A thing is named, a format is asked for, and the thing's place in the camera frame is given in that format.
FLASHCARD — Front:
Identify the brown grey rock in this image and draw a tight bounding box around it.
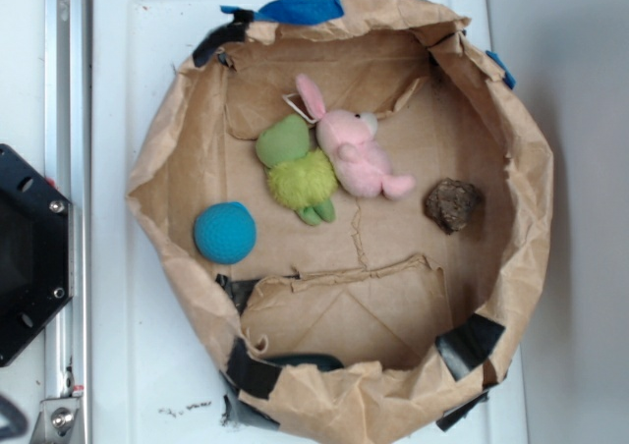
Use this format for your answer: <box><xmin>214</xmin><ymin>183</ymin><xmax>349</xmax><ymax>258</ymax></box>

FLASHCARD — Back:
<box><xmin>425</xmin><ymin>178</ymin><xmax>484</xmax><ymax>235</ymax></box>

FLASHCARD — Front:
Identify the blue textured ball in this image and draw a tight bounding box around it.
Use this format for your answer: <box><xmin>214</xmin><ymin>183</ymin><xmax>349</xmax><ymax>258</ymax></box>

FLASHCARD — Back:
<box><xmin>193</xmin><ymin>201</ymin><xmax>257</xmax><ymax>265</ymax></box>

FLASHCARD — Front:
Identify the white plastic tray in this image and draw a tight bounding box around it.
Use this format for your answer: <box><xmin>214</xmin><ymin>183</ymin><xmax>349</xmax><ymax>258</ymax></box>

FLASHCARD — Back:
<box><xmin>89</xmin><ymin>0</ymin><xmax>531</xmax><ymax>444</ymax></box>

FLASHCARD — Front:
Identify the pink plush bunny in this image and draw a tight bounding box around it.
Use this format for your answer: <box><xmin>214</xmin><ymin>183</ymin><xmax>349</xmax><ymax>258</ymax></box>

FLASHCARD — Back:
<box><xmin>296</xmin><ymin>74</ymin><xmax>416</xmax><ymax>199</ymax></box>

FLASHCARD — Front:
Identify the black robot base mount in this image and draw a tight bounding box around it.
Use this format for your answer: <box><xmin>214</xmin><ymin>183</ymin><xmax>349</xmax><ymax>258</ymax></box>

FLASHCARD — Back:
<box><xmin>1</xmin><ymin>143</ymin><xmax>72</xmax><ymax>367</ymax></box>

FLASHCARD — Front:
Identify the green plush toy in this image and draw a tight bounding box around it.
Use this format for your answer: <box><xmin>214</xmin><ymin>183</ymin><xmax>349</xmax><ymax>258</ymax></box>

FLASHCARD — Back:
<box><xmin>256</xmin><ymin>115</ymin><xmax>338</xmax><ymax>226</ymax></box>

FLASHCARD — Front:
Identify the brown paper bag bin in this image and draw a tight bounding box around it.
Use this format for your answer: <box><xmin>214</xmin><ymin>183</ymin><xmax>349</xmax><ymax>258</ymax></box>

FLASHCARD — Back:
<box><xmin>127</xmin><ymin>0</ymin><xmax>553</xmax><ymax>443</ymax></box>

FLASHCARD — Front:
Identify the aluminium frame rail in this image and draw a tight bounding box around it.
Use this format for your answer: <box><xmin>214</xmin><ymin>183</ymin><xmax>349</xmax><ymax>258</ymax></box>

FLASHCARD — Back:
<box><xmin>30</xmin><ymin>0</ymin><xmax>92</xmax><ymax>443</ymax></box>

